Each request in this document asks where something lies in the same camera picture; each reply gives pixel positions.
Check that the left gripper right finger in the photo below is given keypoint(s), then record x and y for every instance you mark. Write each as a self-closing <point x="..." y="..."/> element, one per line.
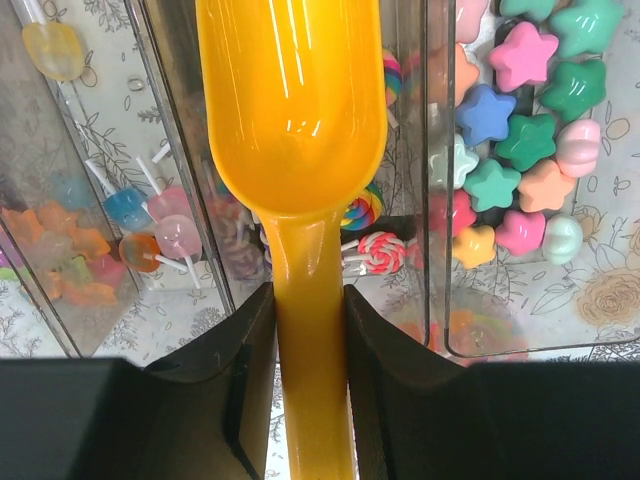
<point x="418" y="415"/>

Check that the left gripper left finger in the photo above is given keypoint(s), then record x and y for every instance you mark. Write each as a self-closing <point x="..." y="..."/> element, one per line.
<point x="200" y="412"/>

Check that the floral patterned table mat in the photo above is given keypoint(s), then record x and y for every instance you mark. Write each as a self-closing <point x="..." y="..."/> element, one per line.
<point x="389" y="210"/>

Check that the clear compartment candy box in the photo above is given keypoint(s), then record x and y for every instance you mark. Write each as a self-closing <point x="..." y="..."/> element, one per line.
<point x="501" y="224"/>

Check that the yellow plastic scoop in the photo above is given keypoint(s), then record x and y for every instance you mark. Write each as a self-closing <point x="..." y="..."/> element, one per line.
<point x="297" y="127"/>

